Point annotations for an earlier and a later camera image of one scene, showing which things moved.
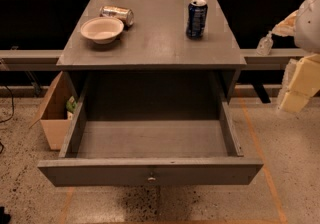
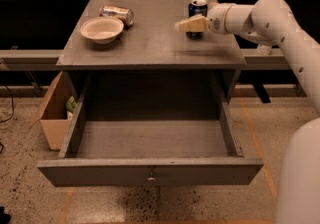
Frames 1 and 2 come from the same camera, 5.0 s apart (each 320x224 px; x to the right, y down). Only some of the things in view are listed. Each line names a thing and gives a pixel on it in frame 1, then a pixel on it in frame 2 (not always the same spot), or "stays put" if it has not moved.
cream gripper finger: x=304 y=81 to x=216 y=21
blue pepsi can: x=197 y=11 stays put
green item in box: x=71 y=104 stays put
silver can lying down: x=125 y=15 stays put
